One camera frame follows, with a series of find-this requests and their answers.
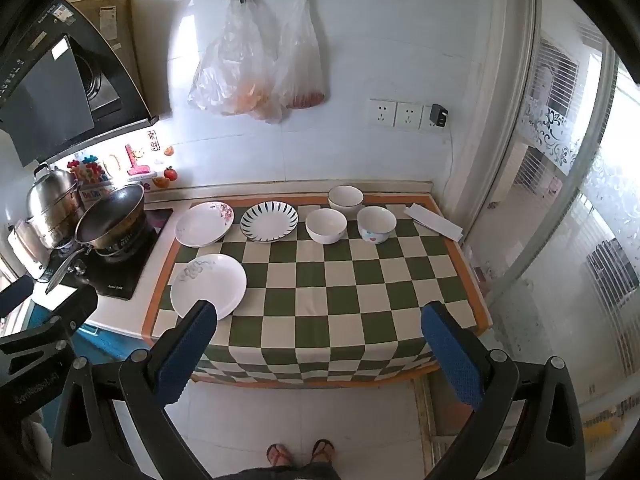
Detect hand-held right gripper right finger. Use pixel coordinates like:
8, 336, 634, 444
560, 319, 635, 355
420, 301, 586, 480

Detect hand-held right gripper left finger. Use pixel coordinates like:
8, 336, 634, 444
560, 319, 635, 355
50, 300, 218, 480

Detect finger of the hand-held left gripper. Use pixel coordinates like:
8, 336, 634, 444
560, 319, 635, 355
30, 285, 99, 342
0, 275, 35, 318

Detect white plate grey flower print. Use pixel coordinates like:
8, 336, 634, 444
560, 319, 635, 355
170, 253, 248, 321

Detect white plate pink floral print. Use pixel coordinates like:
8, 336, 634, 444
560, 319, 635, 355
174, 201, 235, 248

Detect white bowl small print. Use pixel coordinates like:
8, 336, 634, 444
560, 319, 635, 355
356, 205, 397, 245

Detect white plate dark striped rim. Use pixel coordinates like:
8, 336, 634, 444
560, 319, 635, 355
240, 201, 299, 244

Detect plain white bowl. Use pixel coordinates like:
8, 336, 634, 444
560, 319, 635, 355
305, 208, 348, 245

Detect blue cabinet front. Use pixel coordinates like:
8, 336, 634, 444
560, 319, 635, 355
80, 322, 123, 363

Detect black cooktop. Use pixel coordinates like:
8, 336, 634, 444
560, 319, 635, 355
37, 209, 174, 302

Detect steel pot with lid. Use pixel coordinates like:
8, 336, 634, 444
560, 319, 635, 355
25, 162, 85, 252

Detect green white checkered tablecloth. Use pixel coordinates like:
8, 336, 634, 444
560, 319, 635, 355
141, 191, 493, 390

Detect person's dark shorts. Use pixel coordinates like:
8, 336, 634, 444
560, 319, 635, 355
215, 461, 342, 480

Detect person's right foot in sandal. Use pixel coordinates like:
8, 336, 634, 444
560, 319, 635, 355
310, 439, 335, 464

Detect frosted glass sliding door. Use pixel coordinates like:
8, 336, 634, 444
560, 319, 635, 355
492, 0, 640, 466

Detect white bowl dark rim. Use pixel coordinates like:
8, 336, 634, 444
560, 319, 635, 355
328, 185, 364, 213

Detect black range hood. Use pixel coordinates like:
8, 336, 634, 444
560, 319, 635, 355
0, 0, 159, 167

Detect clear plastic bag orange contents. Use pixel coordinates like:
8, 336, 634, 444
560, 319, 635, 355
187, 0, 287, 124

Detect clear plastic bag red contents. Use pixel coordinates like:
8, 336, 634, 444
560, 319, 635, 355
272, 0, 331, 110

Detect dark wok with handle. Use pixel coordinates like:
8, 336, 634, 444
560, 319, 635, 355
45, 182, 147, 295

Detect colourful wall sticker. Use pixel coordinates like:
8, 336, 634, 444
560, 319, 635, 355
67, 155, 112, 184

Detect pink wall hook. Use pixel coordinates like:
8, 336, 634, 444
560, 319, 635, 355
125, 142, 151, 177

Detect white wall socket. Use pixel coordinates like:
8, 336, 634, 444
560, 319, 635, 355
369, 99, 397, 127
395, 101, 424, 130

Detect beige hood duct cover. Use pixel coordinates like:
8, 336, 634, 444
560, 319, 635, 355
77, 0, 174, 117

